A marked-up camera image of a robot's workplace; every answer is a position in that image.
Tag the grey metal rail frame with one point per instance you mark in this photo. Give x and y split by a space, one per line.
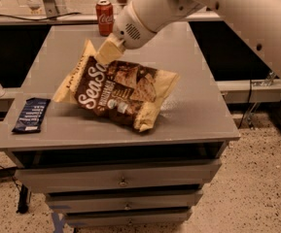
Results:
78 18

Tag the brown sea salt chip bag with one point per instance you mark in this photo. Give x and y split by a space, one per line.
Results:
125 92

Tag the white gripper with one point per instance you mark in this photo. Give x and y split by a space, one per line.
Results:
130 29

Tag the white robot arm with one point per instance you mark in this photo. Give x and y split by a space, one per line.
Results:
256 22

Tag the red coca-cola can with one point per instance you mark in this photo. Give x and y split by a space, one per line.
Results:
105 17

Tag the blue rxbar blueberry bar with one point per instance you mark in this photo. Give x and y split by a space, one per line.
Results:
31 116

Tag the top grey drawer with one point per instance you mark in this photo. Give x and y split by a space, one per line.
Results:
102 177

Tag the bottom grey drawer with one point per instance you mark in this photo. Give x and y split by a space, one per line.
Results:
129 217

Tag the middle grey drawer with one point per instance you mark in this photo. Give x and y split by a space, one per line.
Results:
124 201

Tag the grey drawer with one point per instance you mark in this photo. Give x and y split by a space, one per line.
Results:
129 217
102 177
124 201

